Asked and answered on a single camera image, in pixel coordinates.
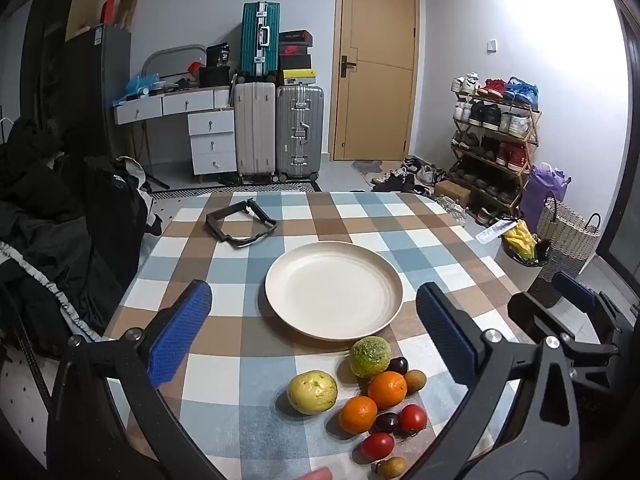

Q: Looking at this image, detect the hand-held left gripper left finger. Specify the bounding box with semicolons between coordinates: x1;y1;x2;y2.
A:
47;280;222;480

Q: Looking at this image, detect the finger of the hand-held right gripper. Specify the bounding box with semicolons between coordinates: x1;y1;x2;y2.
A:
551;271;637;344
507;292;619;362

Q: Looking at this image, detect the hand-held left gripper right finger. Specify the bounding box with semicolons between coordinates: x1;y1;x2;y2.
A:
400;282;584;480

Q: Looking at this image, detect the green bumpy citrus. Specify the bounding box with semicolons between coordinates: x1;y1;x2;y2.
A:
348;336;391;379

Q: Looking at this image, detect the orange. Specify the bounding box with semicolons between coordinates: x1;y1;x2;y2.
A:
339;395;379;435
367;371;408;410

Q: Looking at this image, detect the red tomato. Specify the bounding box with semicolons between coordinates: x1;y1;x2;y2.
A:
397;404;428;435
360;432;396;462

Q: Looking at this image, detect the cream round plate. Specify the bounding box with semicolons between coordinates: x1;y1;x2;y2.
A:
264;242;404;342

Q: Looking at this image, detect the yellow guava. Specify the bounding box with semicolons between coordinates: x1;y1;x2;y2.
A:
286;370;339;416

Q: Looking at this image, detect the white bin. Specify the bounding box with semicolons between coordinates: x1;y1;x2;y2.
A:
494;245;543;293

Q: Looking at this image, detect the woven basket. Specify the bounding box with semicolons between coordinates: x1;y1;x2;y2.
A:
527;191;603;308

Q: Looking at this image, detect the white paper tag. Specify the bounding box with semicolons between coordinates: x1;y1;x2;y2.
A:
477;217;517;245

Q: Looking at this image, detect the purple bag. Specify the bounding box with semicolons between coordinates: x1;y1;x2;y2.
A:
519;162;572;233

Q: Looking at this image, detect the small cardboard box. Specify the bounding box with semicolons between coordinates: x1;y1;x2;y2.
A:
434;180;472;207

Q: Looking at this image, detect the scattered dark shoes pile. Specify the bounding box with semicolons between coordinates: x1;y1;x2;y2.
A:
370;155;471;226

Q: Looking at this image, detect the wooden shoe rack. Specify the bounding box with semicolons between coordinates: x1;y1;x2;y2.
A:
446;91;542;213

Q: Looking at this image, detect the pile of black jackets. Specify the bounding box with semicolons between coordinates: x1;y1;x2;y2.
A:
0;117;163;356

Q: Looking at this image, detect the white dotted panel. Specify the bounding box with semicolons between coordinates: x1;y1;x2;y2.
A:
0;345;56;466

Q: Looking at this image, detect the white drawer cabinet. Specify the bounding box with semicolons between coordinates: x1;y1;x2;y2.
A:
187;109;238;177

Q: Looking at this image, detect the shoe rack with shoes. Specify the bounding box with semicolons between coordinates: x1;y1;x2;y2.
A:
450;74;541;211

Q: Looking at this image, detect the beige suitcase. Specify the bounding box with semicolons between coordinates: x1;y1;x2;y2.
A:
234;81;277;185

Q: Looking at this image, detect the white curved desk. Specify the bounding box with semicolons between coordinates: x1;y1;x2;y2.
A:
112;85;236;127

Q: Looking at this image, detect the silver suitcase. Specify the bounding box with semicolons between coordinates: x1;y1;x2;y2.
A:
276;85;325;183

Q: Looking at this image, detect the blue plastic bag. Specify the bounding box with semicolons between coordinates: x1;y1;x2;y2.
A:
125;73;161;94

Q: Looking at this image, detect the black bag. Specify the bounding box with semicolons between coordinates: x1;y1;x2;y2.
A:
198;64;232;87

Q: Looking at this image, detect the wooden door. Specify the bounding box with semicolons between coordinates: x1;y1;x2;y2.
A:
327;0;420;162

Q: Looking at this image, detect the grey refrigerator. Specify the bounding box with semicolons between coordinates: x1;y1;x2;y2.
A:
64;25;132;161

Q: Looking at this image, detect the yellow and black shoe box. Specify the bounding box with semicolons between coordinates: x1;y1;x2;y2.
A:
276;68;317;87

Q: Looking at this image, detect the teal suitcase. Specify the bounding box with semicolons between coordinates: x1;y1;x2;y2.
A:
240;2;280;81

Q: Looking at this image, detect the brown paper bag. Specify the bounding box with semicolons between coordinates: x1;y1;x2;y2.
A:
117;0;139;31

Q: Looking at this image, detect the light wooden board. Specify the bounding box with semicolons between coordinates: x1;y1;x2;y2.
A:
65;0;106;41

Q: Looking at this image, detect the black strap frame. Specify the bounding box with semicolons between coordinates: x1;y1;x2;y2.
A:
205;198;279;248

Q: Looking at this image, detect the grey arched frame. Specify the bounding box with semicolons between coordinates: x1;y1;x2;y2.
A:
142;44;208;82

